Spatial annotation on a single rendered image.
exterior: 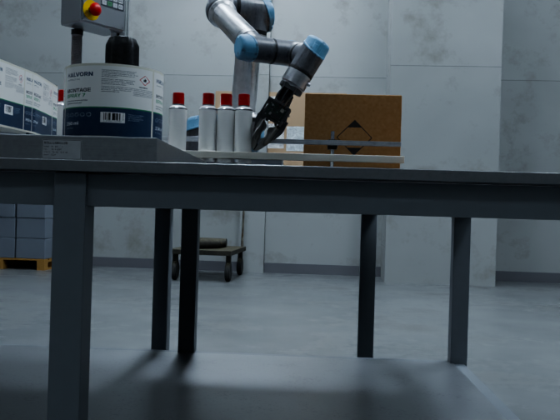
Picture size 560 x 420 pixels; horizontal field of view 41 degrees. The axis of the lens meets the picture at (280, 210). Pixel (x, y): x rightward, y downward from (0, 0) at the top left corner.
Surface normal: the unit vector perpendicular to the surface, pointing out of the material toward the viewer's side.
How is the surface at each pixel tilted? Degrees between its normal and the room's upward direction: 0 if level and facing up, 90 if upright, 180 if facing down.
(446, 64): 90
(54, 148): 90
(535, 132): 90
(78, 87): 90
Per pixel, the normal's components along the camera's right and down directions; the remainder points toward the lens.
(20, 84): 0.99, 0.03
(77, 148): -0.04, 0.00
